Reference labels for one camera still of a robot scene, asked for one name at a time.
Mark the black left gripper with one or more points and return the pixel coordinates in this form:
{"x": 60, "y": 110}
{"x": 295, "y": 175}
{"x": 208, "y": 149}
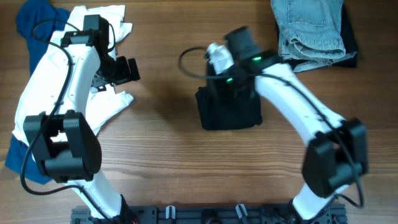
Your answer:
{"x": 124, "y": 76}

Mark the white t-shirt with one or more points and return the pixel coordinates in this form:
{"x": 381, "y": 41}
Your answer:
{"x": 102, "y": 102}

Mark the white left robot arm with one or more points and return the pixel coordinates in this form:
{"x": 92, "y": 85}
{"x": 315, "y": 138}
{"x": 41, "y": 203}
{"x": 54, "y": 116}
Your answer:
{"x": 61, "y": 141}

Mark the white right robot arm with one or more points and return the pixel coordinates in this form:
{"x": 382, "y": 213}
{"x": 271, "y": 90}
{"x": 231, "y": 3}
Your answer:
{"x": 336, "y": 148}

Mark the light blue jeans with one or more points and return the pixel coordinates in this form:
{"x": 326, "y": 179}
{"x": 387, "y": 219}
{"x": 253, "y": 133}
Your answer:
{"x": 311, "y": 31}

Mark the blue t-shirt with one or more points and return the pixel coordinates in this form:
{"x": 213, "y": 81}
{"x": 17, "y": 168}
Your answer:
{"x": 38, "y": 17}

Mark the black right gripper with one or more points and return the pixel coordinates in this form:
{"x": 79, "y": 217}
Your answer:
{"x": 230, "y": 90}

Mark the black t-shirt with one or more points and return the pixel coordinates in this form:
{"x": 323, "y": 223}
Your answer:
{"x": 228, "y": 114}

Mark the black folded garment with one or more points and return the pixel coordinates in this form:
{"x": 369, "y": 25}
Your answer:
{"x": 349, "y": 43}

